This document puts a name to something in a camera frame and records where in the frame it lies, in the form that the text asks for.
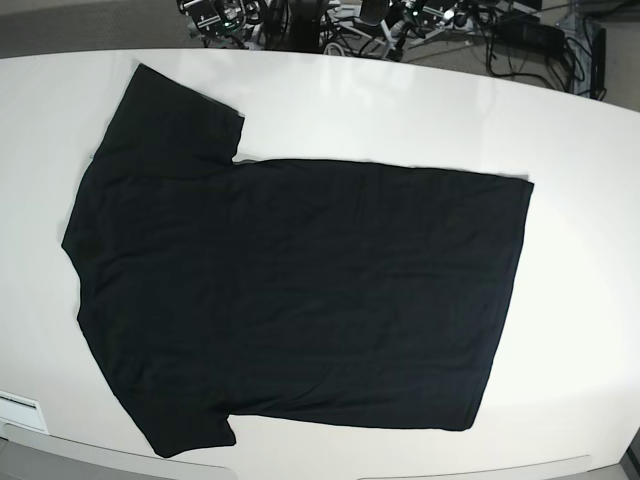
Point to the black equipment box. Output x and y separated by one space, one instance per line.
535 37

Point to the black T-shirt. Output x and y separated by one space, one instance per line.
327 291

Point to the black support post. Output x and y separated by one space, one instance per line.
303 31

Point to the white power strip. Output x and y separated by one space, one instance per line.
441 18

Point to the white label plate on table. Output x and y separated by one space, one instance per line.
22 412

